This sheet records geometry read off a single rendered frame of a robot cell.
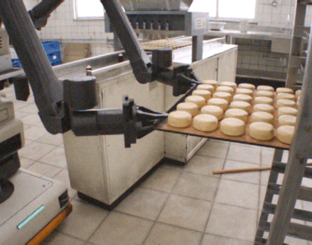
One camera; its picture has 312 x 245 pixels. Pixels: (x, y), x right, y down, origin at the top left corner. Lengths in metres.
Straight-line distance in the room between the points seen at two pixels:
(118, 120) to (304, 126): 0.35
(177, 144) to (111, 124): 1.55
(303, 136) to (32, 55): 0.56
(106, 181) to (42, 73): 1.09
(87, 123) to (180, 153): 1.59
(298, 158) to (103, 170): 1.26
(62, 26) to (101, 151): 5.19
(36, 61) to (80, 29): 5.63
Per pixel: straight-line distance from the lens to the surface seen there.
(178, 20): 1.97
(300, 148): 0.49
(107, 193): 1.69
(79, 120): 0.59
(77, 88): 0.56
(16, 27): 0.68
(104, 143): 1.52
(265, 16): 5.10
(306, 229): 0.63
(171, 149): 2.15
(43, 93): 0.63
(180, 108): 0.64
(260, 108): 0.67
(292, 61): 0.90
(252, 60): 5.16
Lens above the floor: 1.18
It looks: 23 degrees down
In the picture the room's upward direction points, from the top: straight up
